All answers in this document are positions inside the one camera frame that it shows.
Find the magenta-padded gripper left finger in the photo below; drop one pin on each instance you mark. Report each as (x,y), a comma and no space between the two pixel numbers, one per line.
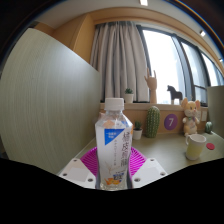
(75,171)

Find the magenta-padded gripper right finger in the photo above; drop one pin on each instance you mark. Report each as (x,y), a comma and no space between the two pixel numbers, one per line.
(150,170)

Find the clear white-capped drink bottle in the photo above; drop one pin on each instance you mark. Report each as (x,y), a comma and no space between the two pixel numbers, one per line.
(113,150)

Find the small plant in white pot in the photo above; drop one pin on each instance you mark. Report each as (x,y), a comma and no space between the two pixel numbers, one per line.
(128,97)
(137,133)

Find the tall green cactus figure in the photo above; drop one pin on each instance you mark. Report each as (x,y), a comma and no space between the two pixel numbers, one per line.
(153,122)

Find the pale yellow cup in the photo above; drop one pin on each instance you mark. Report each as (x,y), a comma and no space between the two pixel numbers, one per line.
(195,146)

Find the round purple number sign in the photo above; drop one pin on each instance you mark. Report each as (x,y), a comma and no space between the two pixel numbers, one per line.
(170,122)

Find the yellow plush mouse toy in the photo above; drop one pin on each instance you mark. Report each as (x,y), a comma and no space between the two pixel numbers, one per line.
(191,118)

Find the grey-green desk partition panel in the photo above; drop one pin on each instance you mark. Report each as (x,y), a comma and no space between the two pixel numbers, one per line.
(216,110)
(46,100)

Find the black horse figure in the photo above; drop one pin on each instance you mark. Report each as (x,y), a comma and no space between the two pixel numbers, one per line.
(175,94)

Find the wooden hand figure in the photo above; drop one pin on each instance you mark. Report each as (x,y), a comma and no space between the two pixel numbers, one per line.
(152,87)

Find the dark-framed window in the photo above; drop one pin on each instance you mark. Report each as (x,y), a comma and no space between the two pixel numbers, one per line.
(163,63)

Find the grey curtain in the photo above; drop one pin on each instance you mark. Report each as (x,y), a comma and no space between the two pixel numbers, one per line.
(118,60)

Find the ceiling lights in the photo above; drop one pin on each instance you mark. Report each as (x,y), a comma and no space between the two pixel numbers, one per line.
(143,2)

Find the white wall socket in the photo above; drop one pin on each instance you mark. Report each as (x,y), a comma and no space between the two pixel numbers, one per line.
(204,115)

